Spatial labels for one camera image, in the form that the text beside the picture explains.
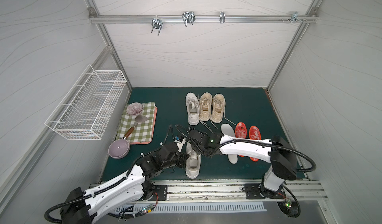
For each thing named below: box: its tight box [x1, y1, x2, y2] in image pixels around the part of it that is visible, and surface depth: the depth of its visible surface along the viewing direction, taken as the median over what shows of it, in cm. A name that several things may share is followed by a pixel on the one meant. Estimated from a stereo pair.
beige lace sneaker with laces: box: [210, 93, 237, 126], surface depth 103 cm
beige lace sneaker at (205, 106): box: [198, 92, 213, 122], surface depth 103 cm
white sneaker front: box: [185, 92, 200, 126], surface depth 100 cm
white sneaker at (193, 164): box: [185, 142, 202, 180], surface depth 78 cm
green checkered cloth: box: [115, 102, 156, 143], surface depth 100 cm
